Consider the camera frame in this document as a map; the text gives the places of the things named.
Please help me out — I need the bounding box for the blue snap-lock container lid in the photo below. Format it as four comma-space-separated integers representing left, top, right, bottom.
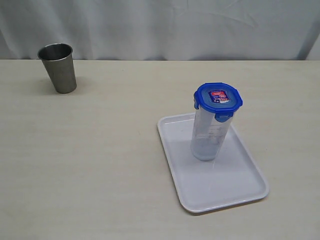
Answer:
193, 82, 243, 123

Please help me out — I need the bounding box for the white backdrop curtain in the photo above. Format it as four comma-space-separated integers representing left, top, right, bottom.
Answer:
0, 0, 320, 61

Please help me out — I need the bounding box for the stainless steel cup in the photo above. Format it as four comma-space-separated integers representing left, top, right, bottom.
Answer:
37, 43, 77, 94

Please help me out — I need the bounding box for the white rectangular plastic tray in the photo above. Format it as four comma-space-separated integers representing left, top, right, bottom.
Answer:
157, 112, 270, 214

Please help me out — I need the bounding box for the clear tall plastic container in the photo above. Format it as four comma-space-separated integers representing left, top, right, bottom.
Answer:
190, 107, 233, 161

